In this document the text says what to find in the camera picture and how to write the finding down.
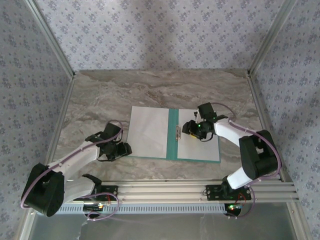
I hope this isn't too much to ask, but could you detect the aluminium frame post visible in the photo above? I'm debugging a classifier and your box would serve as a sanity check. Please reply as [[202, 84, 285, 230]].
[[248, 0, 300, 76], [24, 0, 76, 79]]

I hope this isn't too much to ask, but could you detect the white paper sheet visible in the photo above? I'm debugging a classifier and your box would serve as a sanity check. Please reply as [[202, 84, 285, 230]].
[[126, 105, 170, 159], [176, 109, 221, 162]]

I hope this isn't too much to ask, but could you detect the small electronics board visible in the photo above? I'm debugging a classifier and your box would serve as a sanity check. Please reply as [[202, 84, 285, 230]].
[[83, 203, 105, 211], [225, 203, 245, 211]]

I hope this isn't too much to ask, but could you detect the aluminium profile beam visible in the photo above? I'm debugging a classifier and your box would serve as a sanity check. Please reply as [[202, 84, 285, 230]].
[[26, 178, 300, 204]]

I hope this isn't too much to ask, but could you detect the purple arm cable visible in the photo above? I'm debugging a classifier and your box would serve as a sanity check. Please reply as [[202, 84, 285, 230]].
[[211, 101, 282, 220], [20, 119, 125, 222]]

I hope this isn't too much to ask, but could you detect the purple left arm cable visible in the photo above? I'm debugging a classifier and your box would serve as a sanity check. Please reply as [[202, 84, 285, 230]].
[[20, 119, 125, 222]]

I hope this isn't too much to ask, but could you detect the grey metal panel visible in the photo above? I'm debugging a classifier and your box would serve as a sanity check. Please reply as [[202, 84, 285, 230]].
[[23, 212, 301, 240]]

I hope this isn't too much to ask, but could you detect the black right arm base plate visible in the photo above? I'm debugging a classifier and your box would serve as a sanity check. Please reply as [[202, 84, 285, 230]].
[[205, 184, 252, 202]]

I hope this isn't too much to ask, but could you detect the grey slotted cable duct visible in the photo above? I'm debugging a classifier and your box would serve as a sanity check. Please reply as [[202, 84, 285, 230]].
[[34, 203, 227, 215]]

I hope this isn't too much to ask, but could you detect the green paper folder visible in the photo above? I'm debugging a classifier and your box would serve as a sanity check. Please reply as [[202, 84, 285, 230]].
[[126, 106, 222, 165]]

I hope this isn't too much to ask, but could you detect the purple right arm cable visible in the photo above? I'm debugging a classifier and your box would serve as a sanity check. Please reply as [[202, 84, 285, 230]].
[[211, 101, 282, 220]]

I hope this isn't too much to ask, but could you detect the aluminium side rail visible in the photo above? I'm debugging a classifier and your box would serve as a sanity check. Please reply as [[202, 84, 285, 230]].
[[246, 71, 300, 201], [37, 74, 77, 186]]

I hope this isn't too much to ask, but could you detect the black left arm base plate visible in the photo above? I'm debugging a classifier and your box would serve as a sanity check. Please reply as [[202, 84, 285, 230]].
[[73, 184, 119, 202]]

